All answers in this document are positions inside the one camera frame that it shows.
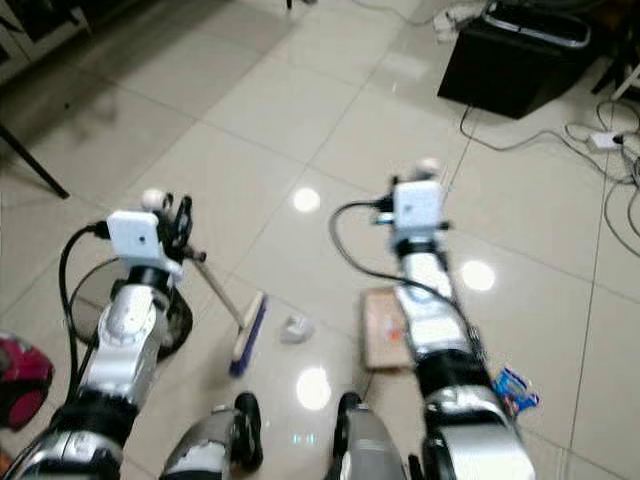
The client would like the crumpled white paper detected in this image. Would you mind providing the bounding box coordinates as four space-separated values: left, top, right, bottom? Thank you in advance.
279 314 317 345

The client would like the blue broom with wooden handle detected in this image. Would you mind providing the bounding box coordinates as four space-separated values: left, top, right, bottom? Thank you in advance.
188 252 270 379

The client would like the robot leg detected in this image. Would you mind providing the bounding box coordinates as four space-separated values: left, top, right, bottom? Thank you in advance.
331 391 409 480
158 391 265 480

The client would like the white plug adapter pile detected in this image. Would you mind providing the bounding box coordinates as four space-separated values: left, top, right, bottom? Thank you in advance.
434 3 493 44

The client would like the dark shelf unit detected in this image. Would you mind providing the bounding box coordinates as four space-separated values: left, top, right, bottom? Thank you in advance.
0 0 126 66

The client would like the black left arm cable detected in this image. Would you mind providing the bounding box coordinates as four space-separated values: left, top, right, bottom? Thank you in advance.
56 223 113 386

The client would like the black rubbish bin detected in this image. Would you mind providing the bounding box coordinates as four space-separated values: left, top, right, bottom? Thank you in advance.
436 3 598 122

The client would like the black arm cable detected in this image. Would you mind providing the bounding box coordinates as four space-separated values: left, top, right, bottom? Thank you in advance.
56 223 113 386
327 199 476 331

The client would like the black round fan base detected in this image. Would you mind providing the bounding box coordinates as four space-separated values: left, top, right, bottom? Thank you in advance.
72 258 195 355

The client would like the white power strip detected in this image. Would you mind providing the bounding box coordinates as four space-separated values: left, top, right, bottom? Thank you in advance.
589 130 625 152

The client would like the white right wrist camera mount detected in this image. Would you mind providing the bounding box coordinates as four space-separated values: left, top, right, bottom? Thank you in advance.
390 177 448 243

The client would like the robot left leg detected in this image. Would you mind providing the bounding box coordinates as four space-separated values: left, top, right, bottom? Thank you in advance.
158 391 265 480

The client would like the grey floor cable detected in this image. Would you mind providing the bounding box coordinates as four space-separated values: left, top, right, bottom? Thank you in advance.
459 104 596 154

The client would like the robot right leg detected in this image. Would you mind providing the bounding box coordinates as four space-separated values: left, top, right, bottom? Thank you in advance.
331 391 409 480

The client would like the blue snack wrapper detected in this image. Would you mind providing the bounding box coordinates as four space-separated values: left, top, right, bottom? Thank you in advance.
492 366 542 418

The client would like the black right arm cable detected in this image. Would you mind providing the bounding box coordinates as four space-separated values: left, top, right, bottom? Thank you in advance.
327 199 476 331

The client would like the black slanted stand leg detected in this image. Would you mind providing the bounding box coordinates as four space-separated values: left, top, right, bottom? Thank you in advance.
0 128 57 200

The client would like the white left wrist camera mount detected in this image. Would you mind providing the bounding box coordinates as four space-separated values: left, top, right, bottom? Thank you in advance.
105 209 163 265

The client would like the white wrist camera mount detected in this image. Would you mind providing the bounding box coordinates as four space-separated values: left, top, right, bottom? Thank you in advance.
105 209 163 265
390 177 448 243

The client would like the red vacuum cleaner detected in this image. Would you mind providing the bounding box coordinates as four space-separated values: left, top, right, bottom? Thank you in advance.
0 334 57 432

